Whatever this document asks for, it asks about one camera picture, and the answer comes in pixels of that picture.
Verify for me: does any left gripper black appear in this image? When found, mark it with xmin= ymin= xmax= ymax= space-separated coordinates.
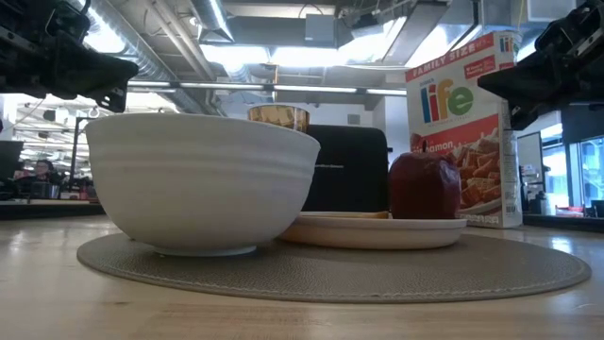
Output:
xmin=0 ymin=0 xmax=140 ymax=114

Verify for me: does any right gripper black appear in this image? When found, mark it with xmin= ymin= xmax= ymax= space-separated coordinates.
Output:
xmin=477 ymin=0 xmax=604 ymax=131

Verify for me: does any Life cereal box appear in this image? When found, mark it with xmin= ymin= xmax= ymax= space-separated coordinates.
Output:
xmin=404 ymin=30 xmax=525 ymax=230

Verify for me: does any red apple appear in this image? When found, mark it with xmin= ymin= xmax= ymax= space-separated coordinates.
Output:
xmin=387 ymin=138 xmax=463 ymax=221

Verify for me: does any white ceramic bowl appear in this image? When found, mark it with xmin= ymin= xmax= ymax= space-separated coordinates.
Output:
xmin=84 ymin=111 xmax=323 ymax=258

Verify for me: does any round bread slice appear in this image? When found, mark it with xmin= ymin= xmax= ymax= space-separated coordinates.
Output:
xmin=301 ymin=210 xmax=391 ymax=220

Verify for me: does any person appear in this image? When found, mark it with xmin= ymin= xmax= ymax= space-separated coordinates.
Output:
xmin=31 ymin=159 xmax=57 ymax=185

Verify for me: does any grey computer monitor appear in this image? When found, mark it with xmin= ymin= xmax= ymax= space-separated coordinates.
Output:
xmin=0 ymin=140 xmax=25 ymax=183

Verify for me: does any golden drinking cup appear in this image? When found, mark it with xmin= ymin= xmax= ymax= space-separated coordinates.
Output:
xmin=246 ymin=104 xmax=311 ymax=135

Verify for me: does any long ceiling light strip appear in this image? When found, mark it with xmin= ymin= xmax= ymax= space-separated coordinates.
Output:
xmin=126 ymin=80 xmax=408 ymax=97

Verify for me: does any black two-slot toaster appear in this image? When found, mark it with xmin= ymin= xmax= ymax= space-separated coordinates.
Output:
xmin=300 ymin=124 xmax=394 ymax=214

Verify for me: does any beige plate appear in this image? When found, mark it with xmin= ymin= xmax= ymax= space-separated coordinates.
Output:
xmin=277 ymin=210 xmax=469 ymax=251

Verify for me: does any round grey placemat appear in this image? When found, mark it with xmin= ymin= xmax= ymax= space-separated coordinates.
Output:
xmin=75 ymin=231 xmax=593 ymax=305

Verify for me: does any silver ventilation duct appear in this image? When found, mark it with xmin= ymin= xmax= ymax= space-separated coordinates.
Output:
xmin=70 ymin=0 xmax=228 ymax=117

